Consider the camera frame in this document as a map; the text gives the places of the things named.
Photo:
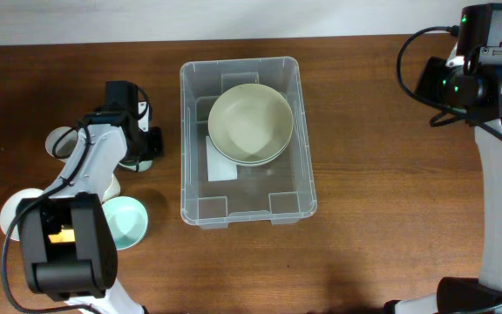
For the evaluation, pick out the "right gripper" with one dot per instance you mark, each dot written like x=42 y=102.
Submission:
x=433 y=68

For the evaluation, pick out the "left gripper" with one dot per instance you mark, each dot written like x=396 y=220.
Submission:
x=158 y=146

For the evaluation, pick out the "mint green cup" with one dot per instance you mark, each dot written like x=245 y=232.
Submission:
x=140 y=165

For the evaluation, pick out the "cream white bowl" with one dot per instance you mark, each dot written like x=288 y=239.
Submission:
x=251 y=124

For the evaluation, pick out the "beige bowl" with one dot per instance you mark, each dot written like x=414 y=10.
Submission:
x=277 y=158

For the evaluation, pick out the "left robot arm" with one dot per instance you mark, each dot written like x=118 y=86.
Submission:
x=66 y=243

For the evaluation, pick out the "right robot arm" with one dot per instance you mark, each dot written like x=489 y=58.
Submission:
x=468 y=86

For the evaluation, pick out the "cream plastic cup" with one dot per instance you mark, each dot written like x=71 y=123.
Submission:
x=112 y=191

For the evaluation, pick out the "mint green small bowl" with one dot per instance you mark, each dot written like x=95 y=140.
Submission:
x=127 y=219

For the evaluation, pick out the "grey plastic cup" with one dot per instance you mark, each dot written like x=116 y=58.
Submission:
x=61 y=142

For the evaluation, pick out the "clear plastic storage bin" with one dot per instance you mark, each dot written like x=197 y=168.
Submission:
x=281 y=192

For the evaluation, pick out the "white small bowl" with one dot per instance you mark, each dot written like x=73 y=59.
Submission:
x=8 y=211

